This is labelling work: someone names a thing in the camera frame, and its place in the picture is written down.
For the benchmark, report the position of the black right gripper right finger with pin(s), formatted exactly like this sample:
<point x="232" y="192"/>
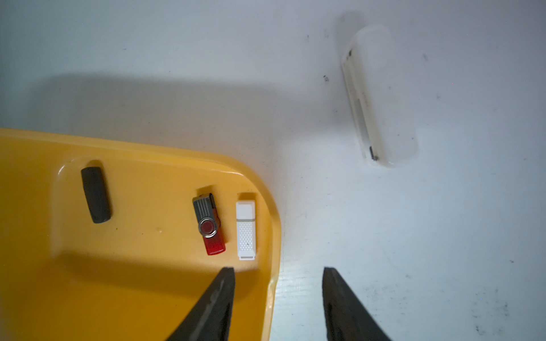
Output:
<point x="346" y="317"/>

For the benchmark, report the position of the white dotted usb drive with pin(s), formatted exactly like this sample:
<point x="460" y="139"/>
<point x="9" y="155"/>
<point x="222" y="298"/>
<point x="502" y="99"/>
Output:
<point x="246" y="230"/>

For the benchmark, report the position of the white stapler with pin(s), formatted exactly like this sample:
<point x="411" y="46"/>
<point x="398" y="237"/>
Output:
<point x="377" y="94"/>

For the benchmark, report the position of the black oval usb drive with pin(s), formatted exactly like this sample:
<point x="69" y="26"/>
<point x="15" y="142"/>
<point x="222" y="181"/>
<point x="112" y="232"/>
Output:
<point x="96" y="194"/>

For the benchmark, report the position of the red black swivel usb drive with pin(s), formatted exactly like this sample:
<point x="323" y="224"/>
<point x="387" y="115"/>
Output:
<point x="209" y="224"/>

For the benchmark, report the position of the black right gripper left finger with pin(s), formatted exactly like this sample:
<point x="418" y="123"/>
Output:
<point x="210" y="318"/>

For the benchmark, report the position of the yellow plastic storage box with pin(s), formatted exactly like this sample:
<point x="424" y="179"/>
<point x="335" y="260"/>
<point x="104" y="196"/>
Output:
<point x="136" y="276"/>

